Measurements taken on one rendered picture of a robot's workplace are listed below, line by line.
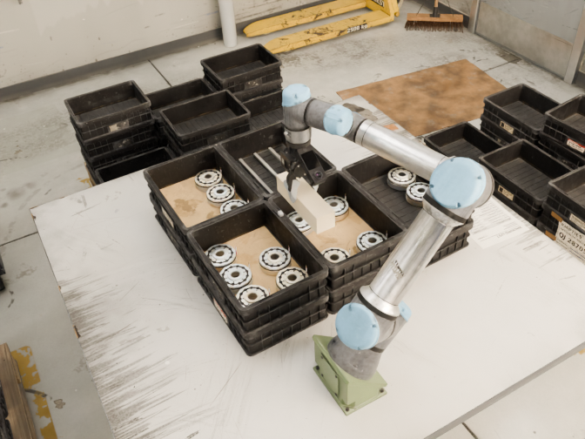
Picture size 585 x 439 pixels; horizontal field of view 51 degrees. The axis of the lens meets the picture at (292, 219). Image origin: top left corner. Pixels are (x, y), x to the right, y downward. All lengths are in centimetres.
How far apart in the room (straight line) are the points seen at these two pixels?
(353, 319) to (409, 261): 20
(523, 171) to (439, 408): 167
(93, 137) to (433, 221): 231
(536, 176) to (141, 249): 192
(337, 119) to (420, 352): 78
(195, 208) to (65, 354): 110
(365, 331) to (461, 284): 70
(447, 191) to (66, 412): 195
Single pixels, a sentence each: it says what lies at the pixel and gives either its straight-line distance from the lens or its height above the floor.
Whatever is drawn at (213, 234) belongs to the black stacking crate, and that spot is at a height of 88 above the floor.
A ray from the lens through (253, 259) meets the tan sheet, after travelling 201.
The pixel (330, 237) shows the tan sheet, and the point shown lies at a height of 83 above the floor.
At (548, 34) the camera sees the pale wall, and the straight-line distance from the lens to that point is 492.
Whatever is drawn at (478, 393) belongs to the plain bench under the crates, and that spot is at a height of 70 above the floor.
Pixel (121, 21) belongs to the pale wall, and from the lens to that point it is 507.
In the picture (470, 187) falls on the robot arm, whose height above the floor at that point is 139.
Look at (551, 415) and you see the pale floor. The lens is 276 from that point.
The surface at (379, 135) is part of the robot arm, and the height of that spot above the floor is 133.
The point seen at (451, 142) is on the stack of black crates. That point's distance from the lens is 355.
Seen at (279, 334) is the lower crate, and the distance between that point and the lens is 192.
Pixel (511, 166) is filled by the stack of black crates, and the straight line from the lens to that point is 324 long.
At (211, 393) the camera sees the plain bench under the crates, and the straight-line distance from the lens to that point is 187.
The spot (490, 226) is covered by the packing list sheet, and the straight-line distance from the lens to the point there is 237.
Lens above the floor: 225
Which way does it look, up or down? 41 degrees down
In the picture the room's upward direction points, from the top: 4 degrees counter-clockwise
